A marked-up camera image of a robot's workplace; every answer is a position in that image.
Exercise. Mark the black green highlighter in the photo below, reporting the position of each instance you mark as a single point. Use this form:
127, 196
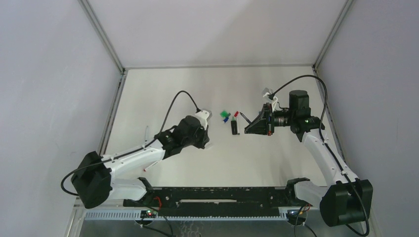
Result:
234, 127

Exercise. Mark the black thin pen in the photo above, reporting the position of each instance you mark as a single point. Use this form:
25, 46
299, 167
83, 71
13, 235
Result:
246, 119

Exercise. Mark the white marker red tip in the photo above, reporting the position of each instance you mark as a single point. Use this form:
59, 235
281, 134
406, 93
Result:
149, 166

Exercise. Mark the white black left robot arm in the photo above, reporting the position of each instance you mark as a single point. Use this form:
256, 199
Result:
101, 178

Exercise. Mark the green highlighter cap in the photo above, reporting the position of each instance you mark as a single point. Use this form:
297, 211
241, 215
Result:
223, 114

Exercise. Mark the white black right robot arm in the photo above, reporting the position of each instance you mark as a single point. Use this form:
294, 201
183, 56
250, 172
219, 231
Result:
345, 199

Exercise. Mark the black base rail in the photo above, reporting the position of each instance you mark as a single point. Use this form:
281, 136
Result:
214, 202

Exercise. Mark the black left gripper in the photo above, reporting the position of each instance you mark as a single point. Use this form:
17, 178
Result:
203, 137

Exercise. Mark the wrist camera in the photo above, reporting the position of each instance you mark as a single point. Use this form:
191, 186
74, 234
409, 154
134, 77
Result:
203, 117
269, 95

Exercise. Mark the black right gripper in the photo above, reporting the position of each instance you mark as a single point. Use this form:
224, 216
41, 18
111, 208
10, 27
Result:
267, 119

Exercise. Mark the white marker green end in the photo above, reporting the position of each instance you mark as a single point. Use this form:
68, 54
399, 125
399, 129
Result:
237, 125

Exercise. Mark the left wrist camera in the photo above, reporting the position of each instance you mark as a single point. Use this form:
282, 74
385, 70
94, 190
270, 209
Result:
203, 117

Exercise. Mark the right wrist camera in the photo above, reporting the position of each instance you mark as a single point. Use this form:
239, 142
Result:
269, 95

